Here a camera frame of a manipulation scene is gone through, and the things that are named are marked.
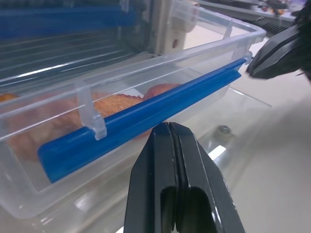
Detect dark ribbed background object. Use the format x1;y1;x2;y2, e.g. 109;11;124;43
254;20;294;35

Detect golden fried bread piece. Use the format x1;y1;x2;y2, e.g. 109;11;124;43
93;94;144;117

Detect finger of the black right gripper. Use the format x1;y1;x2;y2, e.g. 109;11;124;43
245;23;305;80

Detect clear food container blue latches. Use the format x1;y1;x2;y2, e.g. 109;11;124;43
0;0;267;219

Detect reddish fried food piece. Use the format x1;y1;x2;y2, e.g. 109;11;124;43
145;83;182;98

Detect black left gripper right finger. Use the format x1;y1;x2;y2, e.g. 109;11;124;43
169;122;245;233

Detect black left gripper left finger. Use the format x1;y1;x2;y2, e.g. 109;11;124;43
123;122;181;233

